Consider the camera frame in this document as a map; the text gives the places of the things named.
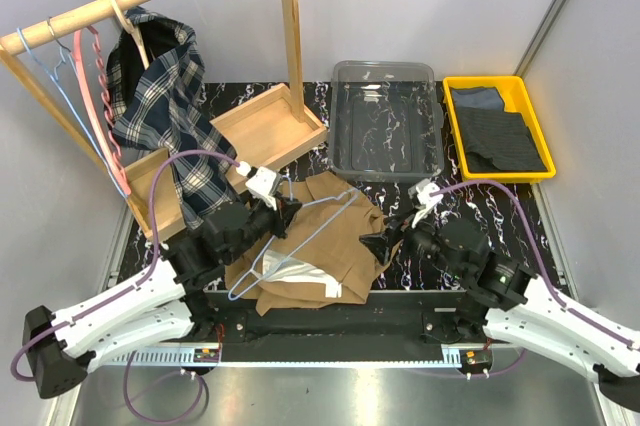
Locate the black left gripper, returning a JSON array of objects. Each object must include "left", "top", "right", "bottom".
[{"left": 225, "top": 192, "right": 302, "bottom": 264}]

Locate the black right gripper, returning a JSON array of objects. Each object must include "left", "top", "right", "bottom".
[{"left": 357, "top": 206, "right": 467, "bottom": 281}]

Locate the tan brown garment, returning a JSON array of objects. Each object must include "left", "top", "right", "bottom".
[{"left": 224, "top": 171, "right": 404, "bottom": 317}]

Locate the blue wire hanger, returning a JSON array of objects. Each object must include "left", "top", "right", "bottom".
[
  {"left": 227, "top": 170, "right": 362, "bottom": 302},
  {"left": 16, "top": 28, "right": 126, "bottom": 199}
]

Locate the navy plaid skirt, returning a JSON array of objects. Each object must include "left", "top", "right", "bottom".
[{"left": 106, "top": 7, "right": 237, "bottom": 229}]

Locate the light wooden hanger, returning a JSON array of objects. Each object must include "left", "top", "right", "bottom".
[{"left": 109, "top": 0, "right": 150, "bottom": 69}]

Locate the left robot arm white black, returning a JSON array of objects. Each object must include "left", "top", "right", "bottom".
[{"left": 22, "top": 198, "right": 302, "bottom": 399}]

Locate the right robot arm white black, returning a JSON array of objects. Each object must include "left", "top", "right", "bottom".
[{"left": 359, "top": 219, "right": 639, "bottom": 411}]

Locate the pink plastic hanger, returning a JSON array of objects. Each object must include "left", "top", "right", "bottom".
[{"left": 72, "top": 26, "right": 132, "bottom": 199}]

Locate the wooden clothes rack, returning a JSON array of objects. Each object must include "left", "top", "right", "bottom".
[{"left": 1, "top": 0, "right": 327, "bottom": 240}]

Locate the grey plastic bin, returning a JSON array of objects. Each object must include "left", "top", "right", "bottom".
[{"left": 328, "top": 60, "right": 444, "bottom": 184}]

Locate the dark grey folded cloth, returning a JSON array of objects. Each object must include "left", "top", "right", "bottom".
[{"left": 456, "top": 107, "right": 546, "bottom": 173}]

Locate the blue grey folded cloth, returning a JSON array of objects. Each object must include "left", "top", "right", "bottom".
[{"left": 451, "top": 87, "right": 505, "bottom": 111}]

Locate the yellow plastic tray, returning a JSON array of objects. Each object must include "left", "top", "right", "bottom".
[{"left": 443, "top": 76, "right": 556, "bottom": 183}]

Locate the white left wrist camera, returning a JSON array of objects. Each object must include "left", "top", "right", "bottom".
[{"left": 236, "top": 161, "right": 282, "bottom": 211}]

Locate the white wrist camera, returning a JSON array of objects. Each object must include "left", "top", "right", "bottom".
[
  {"left": 408, "top": 178, "right": 444, "bottom": 229},
  {"left": 236, "top": 161, "right": 282, "bottom": 211}
]

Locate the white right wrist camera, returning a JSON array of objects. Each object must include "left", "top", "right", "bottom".
[{"left": 408, "top": 178, "right": 444, "bottom": 229}]

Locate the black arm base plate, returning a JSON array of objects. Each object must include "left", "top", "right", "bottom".
[{"left": 206, "top": 291, "right": 487, "bottom": 344}]

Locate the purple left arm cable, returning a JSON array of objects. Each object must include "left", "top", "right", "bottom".
[{"left": 10, "top": 149, "right": 246, "bottom": 425}]

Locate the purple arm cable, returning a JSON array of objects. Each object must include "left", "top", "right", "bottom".
[
  {"left": 414, "top": 178, "right": 640, "bottom": 380},
  {"left": 10, "top": 149, "right": 246, "bottom": 425}
]

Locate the aluminium mounting rail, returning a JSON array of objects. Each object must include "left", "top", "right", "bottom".
[{"left": 99, "top": 340, "right": 526, "bottom": 370}]

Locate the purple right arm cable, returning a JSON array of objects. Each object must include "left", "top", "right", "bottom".
[{"left": 414, "top": 178, "right": 640, "bottom": 380}]

